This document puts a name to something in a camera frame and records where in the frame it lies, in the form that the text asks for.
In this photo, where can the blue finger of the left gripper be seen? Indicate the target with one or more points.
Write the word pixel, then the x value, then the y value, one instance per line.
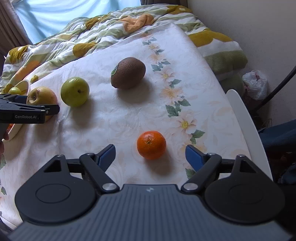
pixel 21 99
pixel 52 109

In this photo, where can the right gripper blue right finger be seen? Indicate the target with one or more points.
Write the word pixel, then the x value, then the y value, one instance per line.
pixel 205 166

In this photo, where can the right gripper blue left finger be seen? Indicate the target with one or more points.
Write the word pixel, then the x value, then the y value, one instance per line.
pixel 95 166

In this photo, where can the yellow brown pear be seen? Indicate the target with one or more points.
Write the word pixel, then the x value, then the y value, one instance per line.
pixel 41 95

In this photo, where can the green apple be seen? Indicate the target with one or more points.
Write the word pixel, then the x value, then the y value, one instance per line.
pixel 75 92
pixel 15 91

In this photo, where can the small orange mandarin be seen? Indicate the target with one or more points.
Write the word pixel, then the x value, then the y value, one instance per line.
pixel 151 145

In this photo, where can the brown kiwi with sticker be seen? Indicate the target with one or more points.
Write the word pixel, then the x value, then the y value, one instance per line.
pixel 128 73

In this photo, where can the person left hand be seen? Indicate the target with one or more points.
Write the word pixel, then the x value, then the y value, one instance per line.
pixel 6 138

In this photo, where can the green apple in bowl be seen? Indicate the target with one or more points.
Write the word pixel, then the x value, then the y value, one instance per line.
pixel 15 91

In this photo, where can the white chair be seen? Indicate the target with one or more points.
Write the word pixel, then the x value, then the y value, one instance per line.
pixel 250 133

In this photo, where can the brown right curtain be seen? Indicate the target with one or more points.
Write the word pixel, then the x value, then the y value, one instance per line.
pixel 12 32

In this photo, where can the light blue window cloth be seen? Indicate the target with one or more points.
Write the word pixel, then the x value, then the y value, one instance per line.
pixel 42 18

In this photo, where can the white floral tablecloth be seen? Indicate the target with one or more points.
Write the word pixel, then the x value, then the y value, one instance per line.
pixel 183 101

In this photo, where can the white plastic bag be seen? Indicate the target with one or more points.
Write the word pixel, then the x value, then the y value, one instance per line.
pixel 256 84

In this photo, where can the green striped floral blanket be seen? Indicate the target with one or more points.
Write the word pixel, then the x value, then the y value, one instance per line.
pixel 83 36

